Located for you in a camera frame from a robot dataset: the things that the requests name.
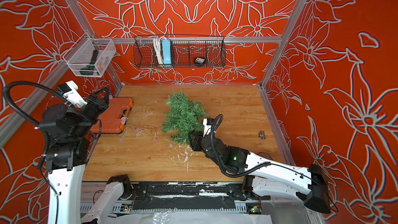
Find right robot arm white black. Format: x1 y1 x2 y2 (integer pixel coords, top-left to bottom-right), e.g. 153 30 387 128
189 115 338 214

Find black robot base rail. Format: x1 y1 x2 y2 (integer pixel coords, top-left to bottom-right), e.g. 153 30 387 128
118 181 271 202

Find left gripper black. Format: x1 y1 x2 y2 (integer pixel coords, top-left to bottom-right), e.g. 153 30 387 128
74 84 110 138

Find light blue box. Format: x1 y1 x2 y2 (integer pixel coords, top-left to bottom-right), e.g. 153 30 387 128
162 39 172 66

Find white coiled cable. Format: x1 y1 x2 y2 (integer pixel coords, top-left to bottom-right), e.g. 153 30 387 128
152 37 164 65

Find clear bulb string lights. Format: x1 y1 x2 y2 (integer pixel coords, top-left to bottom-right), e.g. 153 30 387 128
119 99 190 162

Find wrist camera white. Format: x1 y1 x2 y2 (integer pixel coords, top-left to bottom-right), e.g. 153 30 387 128
57 80 88 108
203 118 214 137

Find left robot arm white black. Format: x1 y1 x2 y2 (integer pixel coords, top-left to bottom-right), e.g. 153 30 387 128
2 81 133 224

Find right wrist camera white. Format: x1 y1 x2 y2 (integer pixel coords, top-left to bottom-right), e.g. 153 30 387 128
203 118 214 137

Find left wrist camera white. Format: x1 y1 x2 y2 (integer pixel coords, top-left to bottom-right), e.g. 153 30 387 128
57 80 88 108

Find dark green handled tool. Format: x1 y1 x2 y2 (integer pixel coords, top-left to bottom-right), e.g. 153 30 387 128
79 49 98 76

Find orange plastic tool case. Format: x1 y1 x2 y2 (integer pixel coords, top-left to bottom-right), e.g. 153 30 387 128
99 97 134 134

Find black wire wall basket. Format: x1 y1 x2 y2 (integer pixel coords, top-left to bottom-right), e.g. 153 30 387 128
133 34 227 68

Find small green christmas tree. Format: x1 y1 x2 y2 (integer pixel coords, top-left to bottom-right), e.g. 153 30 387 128
162 92 207 144

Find clear acrylic wall bin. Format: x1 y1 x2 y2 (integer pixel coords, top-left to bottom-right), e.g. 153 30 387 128
63 33 116 78

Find small black device in basket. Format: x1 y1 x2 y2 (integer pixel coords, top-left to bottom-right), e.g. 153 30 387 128
194 57 206 67

